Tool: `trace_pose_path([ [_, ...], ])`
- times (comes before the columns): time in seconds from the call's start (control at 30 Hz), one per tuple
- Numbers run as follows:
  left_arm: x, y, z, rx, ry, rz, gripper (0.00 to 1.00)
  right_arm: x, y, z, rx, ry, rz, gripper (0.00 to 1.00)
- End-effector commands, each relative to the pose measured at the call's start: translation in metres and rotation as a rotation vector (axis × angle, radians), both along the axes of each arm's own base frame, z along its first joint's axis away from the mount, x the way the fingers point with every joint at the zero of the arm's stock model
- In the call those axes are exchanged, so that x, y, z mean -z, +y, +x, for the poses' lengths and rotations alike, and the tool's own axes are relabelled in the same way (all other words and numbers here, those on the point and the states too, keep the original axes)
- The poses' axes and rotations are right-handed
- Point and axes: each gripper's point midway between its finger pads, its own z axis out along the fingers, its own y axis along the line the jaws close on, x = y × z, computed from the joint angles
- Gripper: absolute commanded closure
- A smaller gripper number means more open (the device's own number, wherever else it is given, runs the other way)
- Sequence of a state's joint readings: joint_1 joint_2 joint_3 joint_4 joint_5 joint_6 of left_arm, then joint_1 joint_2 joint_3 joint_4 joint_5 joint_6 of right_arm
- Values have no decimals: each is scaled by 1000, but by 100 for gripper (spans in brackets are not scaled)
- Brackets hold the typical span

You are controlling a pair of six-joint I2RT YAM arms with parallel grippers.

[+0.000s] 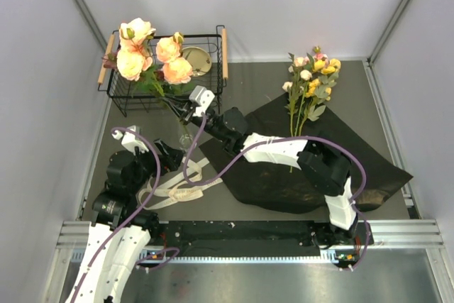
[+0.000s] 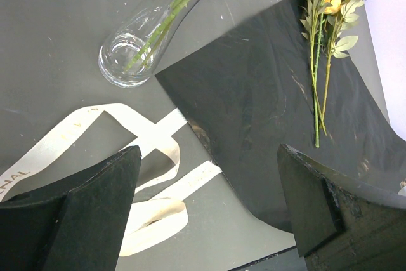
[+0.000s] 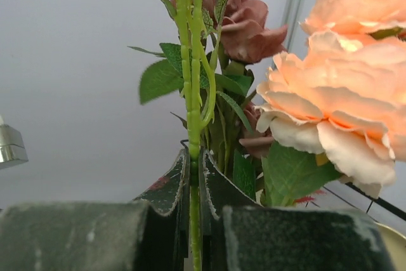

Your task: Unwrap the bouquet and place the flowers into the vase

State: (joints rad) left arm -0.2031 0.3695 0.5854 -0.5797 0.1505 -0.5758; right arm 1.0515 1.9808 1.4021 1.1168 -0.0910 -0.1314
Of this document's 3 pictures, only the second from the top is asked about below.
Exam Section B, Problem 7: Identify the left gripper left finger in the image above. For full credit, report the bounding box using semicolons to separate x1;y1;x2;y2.
1;146;141;270

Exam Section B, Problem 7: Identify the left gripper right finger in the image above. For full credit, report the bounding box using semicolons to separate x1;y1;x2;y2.
277;144;405;270

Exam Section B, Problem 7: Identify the cream ribbon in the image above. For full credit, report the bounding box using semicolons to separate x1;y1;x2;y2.
0;103;223;258

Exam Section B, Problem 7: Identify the black wrapping paper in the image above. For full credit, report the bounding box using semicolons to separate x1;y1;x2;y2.
157;0;405;232

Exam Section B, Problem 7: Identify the clear glass vase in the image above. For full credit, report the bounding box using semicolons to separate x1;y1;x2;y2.
98;0;200;88

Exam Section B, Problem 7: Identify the flower bouquet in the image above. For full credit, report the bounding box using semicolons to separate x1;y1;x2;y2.
300;0;364;148

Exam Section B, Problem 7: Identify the pink rose stem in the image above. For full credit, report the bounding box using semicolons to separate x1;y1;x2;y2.
124;0;189;72

